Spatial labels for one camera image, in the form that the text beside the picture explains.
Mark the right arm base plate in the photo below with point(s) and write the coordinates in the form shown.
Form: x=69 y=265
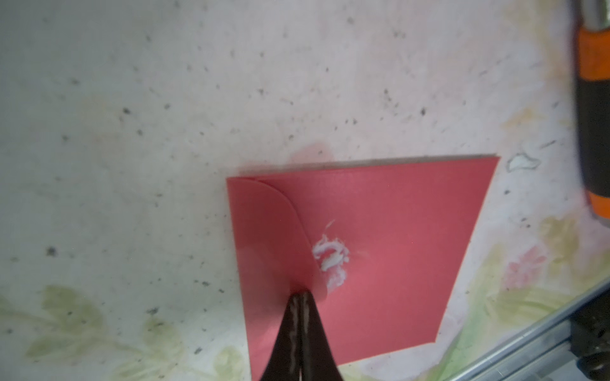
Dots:
x=589 y=340

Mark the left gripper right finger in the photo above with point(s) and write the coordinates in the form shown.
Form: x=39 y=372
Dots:
x=317 y=362

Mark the orange adjustable wrench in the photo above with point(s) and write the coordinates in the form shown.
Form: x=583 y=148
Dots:
x=592 y=104

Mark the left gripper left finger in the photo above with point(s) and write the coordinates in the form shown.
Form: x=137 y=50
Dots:
x=284 y=362

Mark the red envelope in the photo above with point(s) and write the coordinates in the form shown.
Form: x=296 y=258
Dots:
x=380 y=248

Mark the aluminium mounting rail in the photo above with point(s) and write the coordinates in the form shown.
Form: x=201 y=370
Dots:
x=537 y=352

